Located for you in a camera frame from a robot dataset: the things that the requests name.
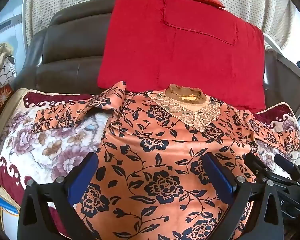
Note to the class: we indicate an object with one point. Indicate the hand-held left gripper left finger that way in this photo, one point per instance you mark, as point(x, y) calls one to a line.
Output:
point(83, 177)

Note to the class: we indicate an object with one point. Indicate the orange floral blouse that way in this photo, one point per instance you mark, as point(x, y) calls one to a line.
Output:
point(165, 155)

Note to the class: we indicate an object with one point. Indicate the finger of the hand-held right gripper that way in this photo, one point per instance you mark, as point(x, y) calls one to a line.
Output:
point(288, 166)
point(256, 166)

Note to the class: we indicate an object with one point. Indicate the floral plush blanket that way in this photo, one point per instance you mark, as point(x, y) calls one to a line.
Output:
point(47, 142)

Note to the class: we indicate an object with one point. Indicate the red folded blanket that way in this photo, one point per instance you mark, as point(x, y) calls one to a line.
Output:
point(170, 50)

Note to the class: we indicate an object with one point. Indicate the white appliance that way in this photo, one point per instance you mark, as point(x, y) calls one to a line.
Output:
point(7, 30)

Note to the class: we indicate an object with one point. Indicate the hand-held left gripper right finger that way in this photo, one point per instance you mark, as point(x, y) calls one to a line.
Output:
point(218, 177)

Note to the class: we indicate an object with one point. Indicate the dark brown leather sofa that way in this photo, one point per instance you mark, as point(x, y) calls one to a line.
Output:
point(70, 62)

